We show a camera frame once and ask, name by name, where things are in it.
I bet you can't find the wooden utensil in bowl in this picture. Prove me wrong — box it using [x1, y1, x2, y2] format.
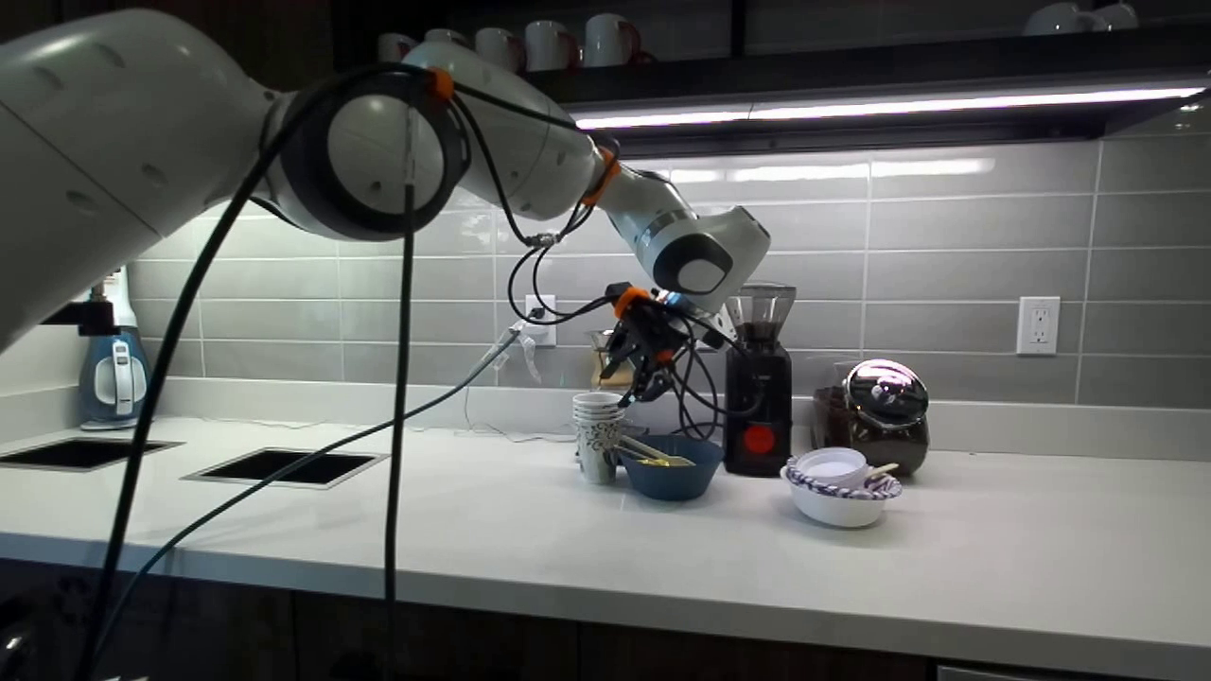
[603, 432, 702, 474]

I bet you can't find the small white cup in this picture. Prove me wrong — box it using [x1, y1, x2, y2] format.
[794, 441, 876, 495]

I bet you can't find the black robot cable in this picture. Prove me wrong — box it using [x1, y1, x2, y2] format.
[77, 63, 740, 681]

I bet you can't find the white mug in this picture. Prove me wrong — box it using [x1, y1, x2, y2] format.
[578, 8, 644, 71]
[520, 15, 578, 74]
[470, 22, 527, 74]
[374, 31, 422, 69]

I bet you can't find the thin white cable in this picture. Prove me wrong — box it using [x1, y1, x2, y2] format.
[460, 341, 578, 445]

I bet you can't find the dark jar with shiny lid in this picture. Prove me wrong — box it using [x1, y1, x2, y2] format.
[809, 354, 934, 484]

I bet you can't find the black coffee grinder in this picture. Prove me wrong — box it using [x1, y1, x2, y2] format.
[721, 283, 799, 480]

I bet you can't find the LED light strip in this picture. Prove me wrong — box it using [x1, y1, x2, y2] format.
[568, 80, 1211, 137]

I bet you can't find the white wall outlet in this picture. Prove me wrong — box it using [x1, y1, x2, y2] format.
[520, 292, 562, 351]
[1012, 292, 1064, 358]

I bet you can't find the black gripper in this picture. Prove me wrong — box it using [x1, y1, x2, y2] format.
[595, 283, 712, 407]

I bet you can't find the thick black power cable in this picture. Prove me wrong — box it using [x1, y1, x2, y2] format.
[85, 321, 547, 657]

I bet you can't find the glass bowl on shelf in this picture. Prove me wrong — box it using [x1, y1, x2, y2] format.
[1021, 0, 1142, 39]

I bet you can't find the white bowl with patterned rim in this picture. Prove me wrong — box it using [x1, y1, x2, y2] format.
[778, 450, 909, 533]

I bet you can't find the blue bowl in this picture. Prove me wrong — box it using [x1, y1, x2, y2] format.
[614, 432, 727, 505]

